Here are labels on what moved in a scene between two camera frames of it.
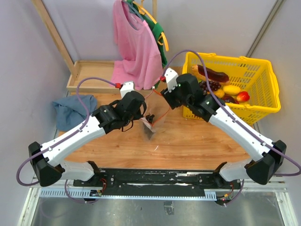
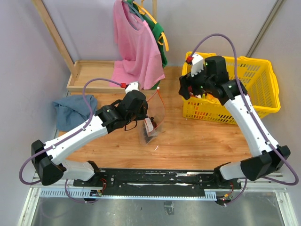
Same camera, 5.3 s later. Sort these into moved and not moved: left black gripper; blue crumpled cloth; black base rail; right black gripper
Moved: right black gripper
Not moved: left black gripper; blue crumpled cloth; black base rail
